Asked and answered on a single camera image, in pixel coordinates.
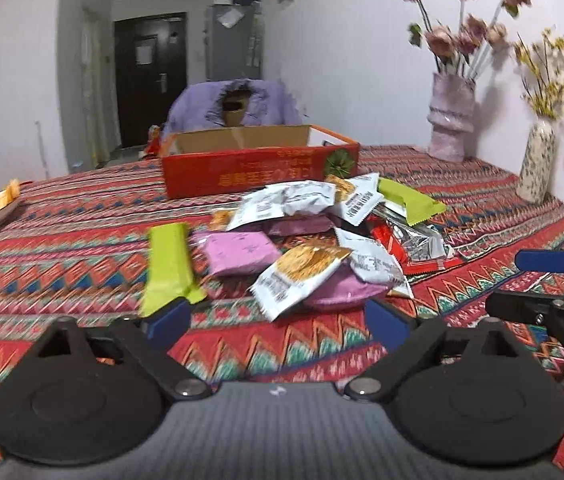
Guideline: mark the yellow flower branches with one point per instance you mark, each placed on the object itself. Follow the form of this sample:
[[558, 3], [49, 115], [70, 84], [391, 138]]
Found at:
[[552, 90]]

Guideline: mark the red cardboard box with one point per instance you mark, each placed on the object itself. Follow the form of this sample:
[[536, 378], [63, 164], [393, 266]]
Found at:
[[242, 175]]

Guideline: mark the white orange-print snack packet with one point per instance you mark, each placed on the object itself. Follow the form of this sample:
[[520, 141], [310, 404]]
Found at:
[[297, 275]]

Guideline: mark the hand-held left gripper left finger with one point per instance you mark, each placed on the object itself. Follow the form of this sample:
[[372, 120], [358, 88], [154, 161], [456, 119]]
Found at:
[[169, 322]]

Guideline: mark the green snack packet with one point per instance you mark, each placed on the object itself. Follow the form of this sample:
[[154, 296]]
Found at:
[[169, 265], [407, 202]]

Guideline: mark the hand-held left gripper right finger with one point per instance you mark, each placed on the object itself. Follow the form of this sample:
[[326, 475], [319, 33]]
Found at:
[[387, 322]]

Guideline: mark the wooden chair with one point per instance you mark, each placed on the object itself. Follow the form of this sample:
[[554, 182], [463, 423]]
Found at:
[[236, 110]]

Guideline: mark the pink snack packet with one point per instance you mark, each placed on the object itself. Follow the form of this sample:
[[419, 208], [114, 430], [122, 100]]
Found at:
[[297, 225], [342, 292], [239, 252]]

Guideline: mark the white interior door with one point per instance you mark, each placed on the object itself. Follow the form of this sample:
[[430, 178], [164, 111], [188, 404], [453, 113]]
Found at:
[[94, 90]]

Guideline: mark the white speckled vase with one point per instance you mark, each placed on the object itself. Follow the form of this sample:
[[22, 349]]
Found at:
[[537, 160]]

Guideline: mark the pink rose bouquet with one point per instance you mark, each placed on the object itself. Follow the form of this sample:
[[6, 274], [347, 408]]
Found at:
[[442, 40]]

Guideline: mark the dark entrance door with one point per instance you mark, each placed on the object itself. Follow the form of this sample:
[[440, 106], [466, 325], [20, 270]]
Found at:
[[131, 95]]

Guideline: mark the clear plastic bag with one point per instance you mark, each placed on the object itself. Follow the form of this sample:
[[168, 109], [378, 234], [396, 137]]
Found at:
[[231, 17]]

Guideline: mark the pink ceramic vase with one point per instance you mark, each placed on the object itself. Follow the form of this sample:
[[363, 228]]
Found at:
[[449, 120]]

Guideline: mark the white paper notice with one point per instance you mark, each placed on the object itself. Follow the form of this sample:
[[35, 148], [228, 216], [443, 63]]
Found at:
[[143, 54]]

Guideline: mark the red and silver snack packet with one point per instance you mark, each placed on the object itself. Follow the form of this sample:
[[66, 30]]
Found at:
[[417, 247]]

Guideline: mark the purple puffer jacket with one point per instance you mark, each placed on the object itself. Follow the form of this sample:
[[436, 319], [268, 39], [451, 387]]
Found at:
[[196, 105]]

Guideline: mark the grey refrigerator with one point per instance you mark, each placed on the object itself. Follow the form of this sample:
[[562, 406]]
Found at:
[[232, 55]]

